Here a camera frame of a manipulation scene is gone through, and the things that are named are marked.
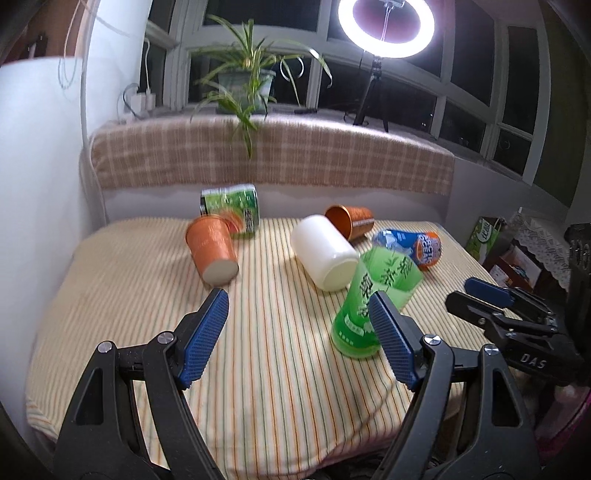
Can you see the potted spider plant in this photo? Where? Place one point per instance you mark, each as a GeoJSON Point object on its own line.
{"type": "Point", "coordinates": [244, 83]}

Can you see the blue printed cup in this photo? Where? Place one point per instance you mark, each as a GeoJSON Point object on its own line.
{"type": "Point", "coordinates": [425, 249]}

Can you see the orange paper cup white base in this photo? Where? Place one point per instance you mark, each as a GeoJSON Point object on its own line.
{"type": "Point", "coordinates": [210, 244]}

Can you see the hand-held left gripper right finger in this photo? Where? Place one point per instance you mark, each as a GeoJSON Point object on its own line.
{"type": "Point", "coordinates": [390, 337]}

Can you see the striped tablecloth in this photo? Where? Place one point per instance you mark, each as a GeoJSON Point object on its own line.
{"type": "Point", "coordinates": [277, 346]}

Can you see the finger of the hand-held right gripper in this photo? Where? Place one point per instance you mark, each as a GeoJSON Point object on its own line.
{"type": "Point", "coordinates": [466, 303]}
{"type": "Point", "coordinates": [487, 287]}

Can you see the shiny orange cup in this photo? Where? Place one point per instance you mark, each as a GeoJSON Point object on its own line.
{"type": "Point", "coordinates": [358, 219]}

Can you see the plaid blanket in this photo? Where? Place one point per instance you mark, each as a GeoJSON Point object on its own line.
{"type": "Point", "coordinates": [323, 157]}

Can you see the white power strip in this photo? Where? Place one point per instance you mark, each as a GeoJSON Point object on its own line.
{"type": "Point", "coordinates": [138, 101]}

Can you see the white lace cloth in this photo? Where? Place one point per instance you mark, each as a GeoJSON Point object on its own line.
{"type": "Point", "coordinates": [545, 244]}

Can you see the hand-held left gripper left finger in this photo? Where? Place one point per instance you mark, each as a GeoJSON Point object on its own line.
{"type": "Point", "coordinates": [205, 337]}

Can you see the green printed paper cup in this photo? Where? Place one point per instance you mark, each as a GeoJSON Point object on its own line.
{"type": "Point", "coordinates": [235, 203]}

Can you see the clear green printed cup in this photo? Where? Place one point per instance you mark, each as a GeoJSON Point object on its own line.
{"type": "Point", "coordinates": [355, 314]}

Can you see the black tripod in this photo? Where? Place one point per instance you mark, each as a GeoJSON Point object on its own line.
{"type": "Point", "coordinates": [375, 74]}

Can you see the green carton box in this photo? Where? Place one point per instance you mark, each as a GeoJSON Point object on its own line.
{"type": "Point", "coordinates": [482, 237]}

